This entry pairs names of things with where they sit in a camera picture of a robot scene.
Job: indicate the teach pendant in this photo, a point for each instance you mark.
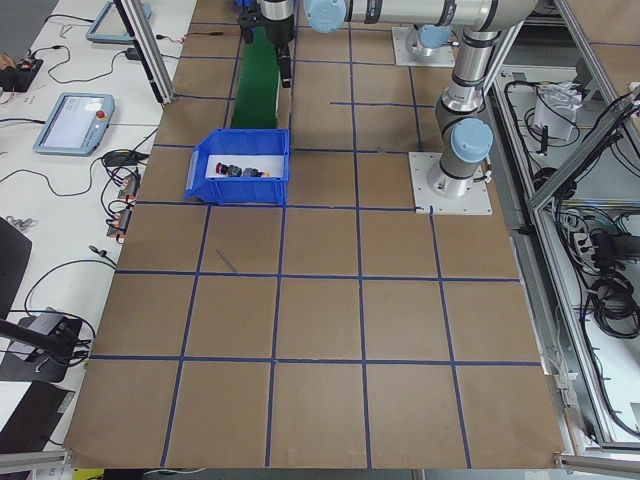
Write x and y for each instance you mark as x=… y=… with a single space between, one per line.
x=108 y=27
x=76 y=124

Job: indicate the brown paper table cover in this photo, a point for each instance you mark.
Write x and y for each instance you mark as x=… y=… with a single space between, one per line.
x=342 y=329

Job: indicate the teach pendant far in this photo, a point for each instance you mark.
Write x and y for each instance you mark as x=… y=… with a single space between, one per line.
x=108 y=27

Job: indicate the black monitor stand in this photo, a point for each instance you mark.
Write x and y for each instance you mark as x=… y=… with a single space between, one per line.
x=44 y=345

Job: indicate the green conveyor belt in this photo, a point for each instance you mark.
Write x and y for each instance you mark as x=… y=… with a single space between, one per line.
x=256 y=101

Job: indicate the aluminium frame rail right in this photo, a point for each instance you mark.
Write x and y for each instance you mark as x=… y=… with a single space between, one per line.
x=607 y=35

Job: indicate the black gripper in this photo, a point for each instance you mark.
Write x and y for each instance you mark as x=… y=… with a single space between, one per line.
x=278 y=30

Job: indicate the black electronics box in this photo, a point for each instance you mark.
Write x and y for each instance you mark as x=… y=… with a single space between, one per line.
x=18 y=78

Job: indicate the teach pendant near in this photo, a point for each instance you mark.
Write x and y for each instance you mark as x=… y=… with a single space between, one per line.
x=76 y=124

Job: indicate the red mushroom push button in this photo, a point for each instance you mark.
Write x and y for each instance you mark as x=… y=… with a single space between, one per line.
x=228 y=170

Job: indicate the small circuit boards strip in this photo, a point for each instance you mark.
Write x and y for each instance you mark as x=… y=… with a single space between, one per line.
x=119 y=210

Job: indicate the white paper bag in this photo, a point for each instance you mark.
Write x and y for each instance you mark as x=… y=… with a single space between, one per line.
x=556 y=109

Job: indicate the black power adapter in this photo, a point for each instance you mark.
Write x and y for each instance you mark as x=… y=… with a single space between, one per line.
x=132 y=54

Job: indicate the blue plastic bin near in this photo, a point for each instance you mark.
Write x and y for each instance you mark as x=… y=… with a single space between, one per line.
x=228 y=190

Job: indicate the aluminium frame post left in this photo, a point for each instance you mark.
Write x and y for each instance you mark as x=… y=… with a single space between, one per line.
x=138 y=28

